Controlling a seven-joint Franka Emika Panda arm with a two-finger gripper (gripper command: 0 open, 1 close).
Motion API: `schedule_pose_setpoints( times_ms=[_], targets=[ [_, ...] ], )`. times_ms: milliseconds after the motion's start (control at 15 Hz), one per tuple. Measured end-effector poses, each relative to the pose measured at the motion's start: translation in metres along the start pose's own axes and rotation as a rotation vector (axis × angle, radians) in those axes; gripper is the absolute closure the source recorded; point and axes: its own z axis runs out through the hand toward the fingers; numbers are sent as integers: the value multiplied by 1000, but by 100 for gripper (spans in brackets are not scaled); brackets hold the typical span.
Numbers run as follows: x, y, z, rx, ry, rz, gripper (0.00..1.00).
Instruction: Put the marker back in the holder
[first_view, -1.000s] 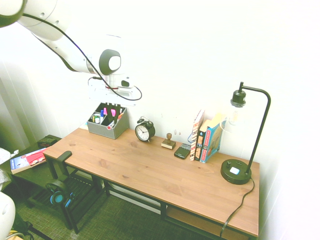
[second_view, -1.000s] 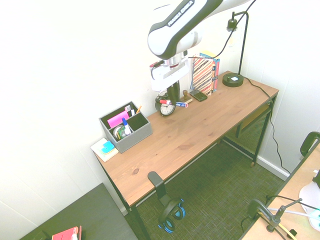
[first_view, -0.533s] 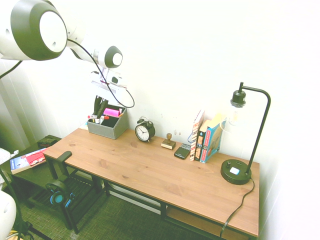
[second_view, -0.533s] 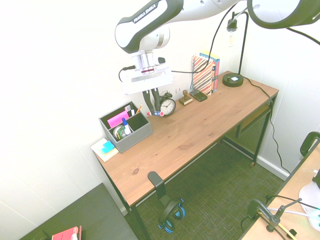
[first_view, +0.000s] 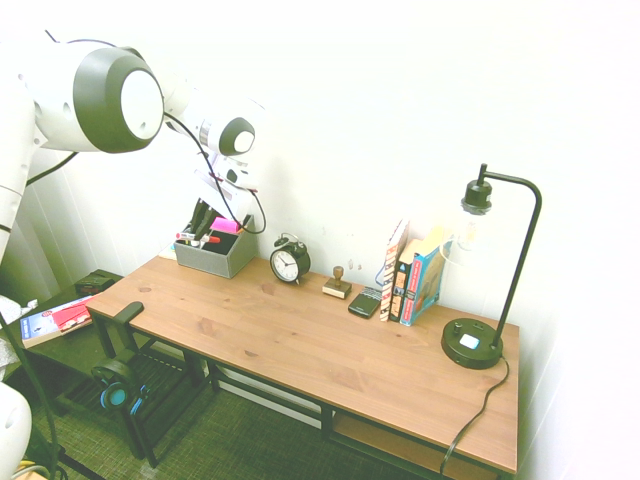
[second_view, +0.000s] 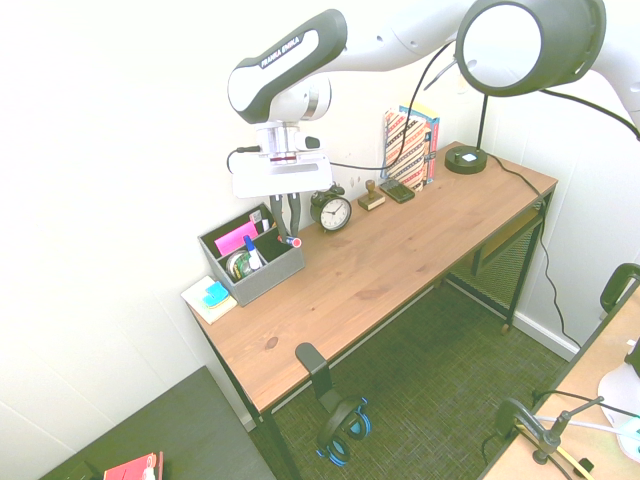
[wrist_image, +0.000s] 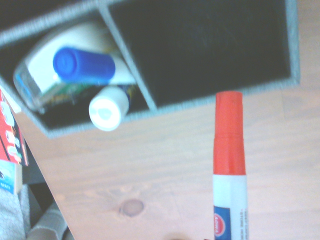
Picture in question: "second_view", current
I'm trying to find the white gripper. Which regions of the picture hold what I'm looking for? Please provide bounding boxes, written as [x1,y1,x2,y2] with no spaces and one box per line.
[230,151,335,245]

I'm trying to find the white marker with blue cap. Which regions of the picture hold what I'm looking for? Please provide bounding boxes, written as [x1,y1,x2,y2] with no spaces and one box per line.
[243,234,265,272]

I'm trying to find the black twin-bell alarm clock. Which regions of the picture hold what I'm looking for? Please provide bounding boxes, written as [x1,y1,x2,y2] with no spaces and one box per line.
[309,181,354,234]

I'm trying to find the pink sticky note pad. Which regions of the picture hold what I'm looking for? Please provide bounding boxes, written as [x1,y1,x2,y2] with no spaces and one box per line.
[214,221,260,255]

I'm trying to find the grey fabric desk organizer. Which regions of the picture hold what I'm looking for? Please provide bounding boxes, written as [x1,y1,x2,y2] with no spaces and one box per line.
[197,201,306,308]

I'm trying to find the green tape roll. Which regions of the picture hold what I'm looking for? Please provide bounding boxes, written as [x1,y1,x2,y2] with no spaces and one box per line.
[225,251,254,281]

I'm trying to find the wooden rubber stamp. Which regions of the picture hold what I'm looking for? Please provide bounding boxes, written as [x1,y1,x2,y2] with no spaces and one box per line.
[357,179,387,213]

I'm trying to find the blue shaped sticky notes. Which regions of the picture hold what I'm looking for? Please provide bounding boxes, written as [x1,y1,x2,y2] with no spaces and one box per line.
[201,281,232,306]

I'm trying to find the white notepad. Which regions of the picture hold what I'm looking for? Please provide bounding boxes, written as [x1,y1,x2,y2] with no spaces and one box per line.
[180,275,239,325]

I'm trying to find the striped patterned book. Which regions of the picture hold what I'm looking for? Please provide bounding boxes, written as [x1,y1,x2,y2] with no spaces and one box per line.
[381,105,432,194]

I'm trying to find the black headphone hook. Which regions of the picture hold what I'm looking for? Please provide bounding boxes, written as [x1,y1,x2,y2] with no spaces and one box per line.
[294,342,347,417]

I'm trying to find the black lamp base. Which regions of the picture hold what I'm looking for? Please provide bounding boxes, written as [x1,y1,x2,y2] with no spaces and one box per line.
[444,92,490,176]

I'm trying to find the black and blue headphones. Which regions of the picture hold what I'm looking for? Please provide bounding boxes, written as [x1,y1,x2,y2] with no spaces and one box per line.
[314,396,373,468]

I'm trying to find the black low table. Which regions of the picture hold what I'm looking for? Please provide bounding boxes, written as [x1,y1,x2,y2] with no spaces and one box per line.
[38,365,277,480]

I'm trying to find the red book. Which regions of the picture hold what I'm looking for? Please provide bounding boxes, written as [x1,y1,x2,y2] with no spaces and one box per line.
[102,450,165,480]

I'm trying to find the black table clamp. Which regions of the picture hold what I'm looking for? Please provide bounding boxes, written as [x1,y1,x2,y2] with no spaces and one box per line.
[493,397,546,444]

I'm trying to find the light wooden table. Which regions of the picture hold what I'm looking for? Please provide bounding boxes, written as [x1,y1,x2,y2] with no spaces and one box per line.
[482,294,640,480]

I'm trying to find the white rounded stand base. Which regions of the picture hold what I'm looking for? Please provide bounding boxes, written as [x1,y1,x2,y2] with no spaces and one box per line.
[597,338,640,457]

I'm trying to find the wooden desk with black frame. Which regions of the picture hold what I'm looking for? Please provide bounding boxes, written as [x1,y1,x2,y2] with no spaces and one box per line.
[185,142,559,480]

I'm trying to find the black lamp power cable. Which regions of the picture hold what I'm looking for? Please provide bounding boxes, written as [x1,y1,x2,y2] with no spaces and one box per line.
[485,152,584,350]

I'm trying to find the black clamp handle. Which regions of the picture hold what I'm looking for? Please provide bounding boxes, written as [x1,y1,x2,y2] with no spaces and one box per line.
[599,262,640,322]

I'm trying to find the grey camera stand pole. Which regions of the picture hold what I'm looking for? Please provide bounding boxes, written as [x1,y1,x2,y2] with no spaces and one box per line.
[531,396,606,467]

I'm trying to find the yellow and black strap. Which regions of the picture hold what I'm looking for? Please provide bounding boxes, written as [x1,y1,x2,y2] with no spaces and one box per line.
[514,423,596,477]

